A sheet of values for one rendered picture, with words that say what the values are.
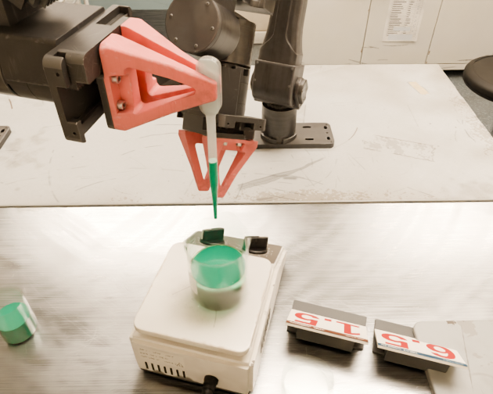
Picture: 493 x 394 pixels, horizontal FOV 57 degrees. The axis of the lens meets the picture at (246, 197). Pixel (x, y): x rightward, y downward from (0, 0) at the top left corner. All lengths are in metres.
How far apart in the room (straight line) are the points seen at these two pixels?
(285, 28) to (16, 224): 0.50
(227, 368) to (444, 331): 0.26
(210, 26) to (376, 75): 0.69
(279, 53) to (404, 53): 2.39
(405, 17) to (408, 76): 1.90
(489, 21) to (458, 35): 0.18
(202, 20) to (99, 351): 0.38
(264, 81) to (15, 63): 0.46
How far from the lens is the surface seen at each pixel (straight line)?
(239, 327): 0.46
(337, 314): 0.58
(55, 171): 0.83
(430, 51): 3.16
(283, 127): 0.81
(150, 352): 0.50
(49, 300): 0.64
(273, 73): 0.74
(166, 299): 0.49
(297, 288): 0.60
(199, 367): 0.49
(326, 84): 1.04
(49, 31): 0.35
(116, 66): 0.33
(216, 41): 0.46
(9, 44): 0.36
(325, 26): 2.91
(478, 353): 0.60
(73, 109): 0.35
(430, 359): 0.54
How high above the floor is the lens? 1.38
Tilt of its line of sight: 42 degrees down
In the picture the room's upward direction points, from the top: straight up
